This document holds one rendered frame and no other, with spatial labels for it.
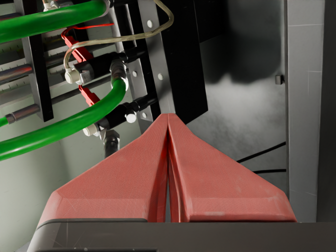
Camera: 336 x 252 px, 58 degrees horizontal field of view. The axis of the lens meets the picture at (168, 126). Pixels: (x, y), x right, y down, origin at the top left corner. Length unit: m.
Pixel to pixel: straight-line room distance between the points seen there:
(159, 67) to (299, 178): 0.26
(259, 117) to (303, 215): 0.19
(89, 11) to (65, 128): 0.10
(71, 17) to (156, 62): 0.24
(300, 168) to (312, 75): 0.13
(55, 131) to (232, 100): 0.42
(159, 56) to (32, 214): 0.49
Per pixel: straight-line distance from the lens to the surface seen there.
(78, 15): 0.26
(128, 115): 0.45
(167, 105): 0.49
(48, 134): 0.25
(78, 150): 0.78
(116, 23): 0.50
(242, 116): 0.60
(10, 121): 0.61
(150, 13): 0.46
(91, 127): 0.45
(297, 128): 0.41
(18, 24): 0.24
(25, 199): 0.77
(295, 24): 0.37
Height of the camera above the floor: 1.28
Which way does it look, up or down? 36 degrees down
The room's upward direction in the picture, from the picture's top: 121 degrees counter-clockwise
